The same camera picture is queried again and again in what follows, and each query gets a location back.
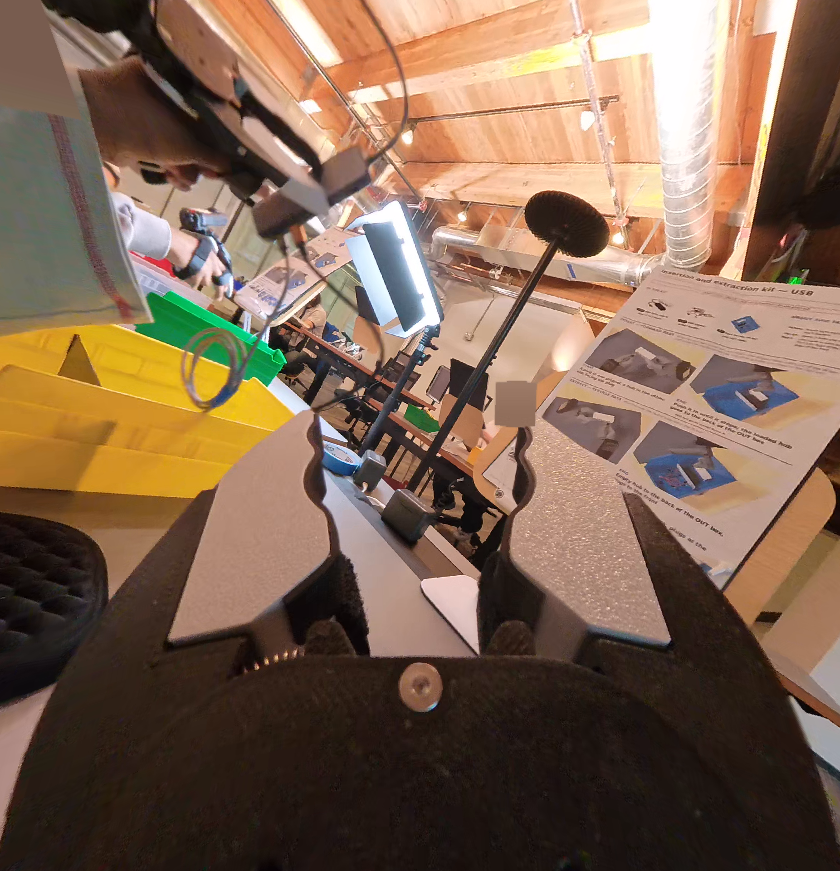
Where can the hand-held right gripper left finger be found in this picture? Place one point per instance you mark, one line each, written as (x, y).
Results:
(257, 544)

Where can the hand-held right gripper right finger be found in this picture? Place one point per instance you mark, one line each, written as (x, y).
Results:
(583, 544)

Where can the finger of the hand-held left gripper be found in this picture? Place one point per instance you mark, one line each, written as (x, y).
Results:
(277, 143)
(304, 196)

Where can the silver grey USB hub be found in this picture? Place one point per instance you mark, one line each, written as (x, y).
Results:
(348, 173)

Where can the yellow plastic bin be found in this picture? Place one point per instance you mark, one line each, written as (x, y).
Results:
(120, 442)

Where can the person's left forearm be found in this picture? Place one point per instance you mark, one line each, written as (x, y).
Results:
(46, 224)

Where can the person's left hand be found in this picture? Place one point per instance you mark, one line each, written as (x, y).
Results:
(134, 122)

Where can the printed instruction sheet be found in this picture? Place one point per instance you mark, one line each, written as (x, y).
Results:
(277, 282)
(699, 381)

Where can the LED light panel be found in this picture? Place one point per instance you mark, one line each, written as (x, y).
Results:
(393, 272)

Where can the blue tape roll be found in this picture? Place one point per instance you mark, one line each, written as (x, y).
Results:
(352, 461)

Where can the grey power box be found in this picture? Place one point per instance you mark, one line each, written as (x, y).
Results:
(369, 469)
(408, 515)

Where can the white metal stand base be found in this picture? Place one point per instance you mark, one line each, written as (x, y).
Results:
(454, 605)

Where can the large green plastic bin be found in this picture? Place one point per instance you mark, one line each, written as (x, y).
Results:
(188, 326)

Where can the wooden document stand board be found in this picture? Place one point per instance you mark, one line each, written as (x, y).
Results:
(780, 544)

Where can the black light stand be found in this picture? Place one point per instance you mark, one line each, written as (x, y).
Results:
(410, 371)

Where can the small green bin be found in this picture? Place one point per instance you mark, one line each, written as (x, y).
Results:
(420, 418)

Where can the black foam pad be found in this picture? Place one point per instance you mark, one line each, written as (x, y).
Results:
(39, 599)

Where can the black round disc on pole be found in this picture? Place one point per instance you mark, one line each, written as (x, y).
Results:
(566, 224)

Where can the silver horizontal duct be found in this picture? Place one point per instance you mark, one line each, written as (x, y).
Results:
(529, 252)

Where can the silver spiral duct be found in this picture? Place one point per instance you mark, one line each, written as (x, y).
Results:
(685, 136)

